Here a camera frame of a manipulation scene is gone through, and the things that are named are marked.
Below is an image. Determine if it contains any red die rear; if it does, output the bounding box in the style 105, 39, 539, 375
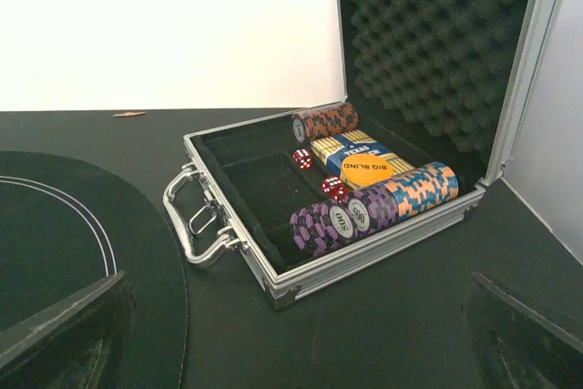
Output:
292, 148, 313, 169

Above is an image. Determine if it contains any orange big blind button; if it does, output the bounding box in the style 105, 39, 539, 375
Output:
340, 153, 394, 189

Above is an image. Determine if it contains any round black poker mat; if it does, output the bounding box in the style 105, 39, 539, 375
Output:
1, 151, 188, 388

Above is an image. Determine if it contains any blue playing card box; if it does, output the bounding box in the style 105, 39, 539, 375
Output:
311, 129, 414, 178

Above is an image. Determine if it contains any orange chip row in case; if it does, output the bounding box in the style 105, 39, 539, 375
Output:
291, 102, 359, 144

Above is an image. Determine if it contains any blue orange chip row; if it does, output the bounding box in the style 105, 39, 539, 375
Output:
381, 161, 459, 221

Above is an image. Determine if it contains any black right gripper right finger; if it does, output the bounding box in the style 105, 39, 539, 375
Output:
462, 272, 582, 388

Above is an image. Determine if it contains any red die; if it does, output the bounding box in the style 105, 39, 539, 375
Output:
292, 148, 313, 169
321, 176, 348, 202

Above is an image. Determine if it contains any red die front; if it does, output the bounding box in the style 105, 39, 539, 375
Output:
321, 176, 348, 202

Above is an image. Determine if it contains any purple chip row in case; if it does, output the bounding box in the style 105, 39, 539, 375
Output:
290, 184, 406, 257

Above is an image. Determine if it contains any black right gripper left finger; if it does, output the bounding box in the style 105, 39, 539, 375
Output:
1, 271, 136, 388

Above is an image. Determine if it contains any aluminium poker case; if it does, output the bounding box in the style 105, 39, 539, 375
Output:
163, 0, 558, 309

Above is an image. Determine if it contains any small brown debris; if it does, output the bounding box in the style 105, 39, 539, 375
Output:
113, 111, 147, 118

